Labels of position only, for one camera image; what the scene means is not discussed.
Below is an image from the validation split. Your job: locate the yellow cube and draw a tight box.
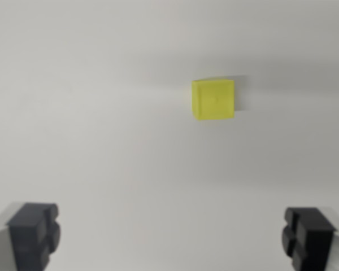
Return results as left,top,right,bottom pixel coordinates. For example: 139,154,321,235
191,78,236,122

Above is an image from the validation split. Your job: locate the black grey gripper left finger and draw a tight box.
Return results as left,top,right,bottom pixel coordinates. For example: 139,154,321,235
0,201,61,271

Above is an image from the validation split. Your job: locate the black grey gripper right finger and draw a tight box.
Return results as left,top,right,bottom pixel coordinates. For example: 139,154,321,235
281,206,339,271

